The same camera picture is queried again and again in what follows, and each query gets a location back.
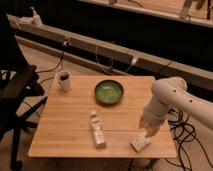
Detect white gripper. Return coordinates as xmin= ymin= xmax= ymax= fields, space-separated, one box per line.
xmin=139 ymin=112 xmax=166 ymax=138

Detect white sponge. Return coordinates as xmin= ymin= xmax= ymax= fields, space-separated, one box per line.
xmin=130 ymin=131 xmax=151 ymax=152

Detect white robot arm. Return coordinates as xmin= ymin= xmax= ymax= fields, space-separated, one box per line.
xmin=139 ymin=77 xmax=213 ymax=137

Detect green ceramic bowl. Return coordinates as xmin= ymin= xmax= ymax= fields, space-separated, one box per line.
xmin=94 ymin=80 xmax=124 ymax=105

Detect white plastic bottle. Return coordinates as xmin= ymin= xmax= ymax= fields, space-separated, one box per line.
xmin=90 ymin=111 xmax=106 ymax=149

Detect wooden table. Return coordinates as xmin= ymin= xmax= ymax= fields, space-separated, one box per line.
xmin=28 ymin=76 xmax=177 ymax=158

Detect white mug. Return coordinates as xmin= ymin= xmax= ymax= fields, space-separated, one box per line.
xmin=56 ymin=71 xmax=71 ymax=91

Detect black office chair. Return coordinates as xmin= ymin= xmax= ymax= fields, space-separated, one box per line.
xmin=0 ymin=11 xmax=47 ymax=171

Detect white spray bottle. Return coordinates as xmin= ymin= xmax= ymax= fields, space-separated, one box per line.
xmin=30 ymin=7 xmax=43 ymax=27

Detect black floor cables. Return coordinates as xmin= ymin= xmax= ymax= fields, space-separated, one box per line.
xmin=164 ymin=108 xmax=213 ymax=169

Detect white wall plug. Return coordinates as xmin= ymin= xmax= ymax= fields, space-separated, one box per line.
xmin=63 ymin=39 xmax=70 ymax=47
xmin=131 ymin=58 xmax=138 ymax=65

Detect white wall plug left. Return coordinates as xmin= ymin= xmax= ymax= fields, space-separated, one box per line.
xmin=63 ymin=39 xmax=70 ymax=47

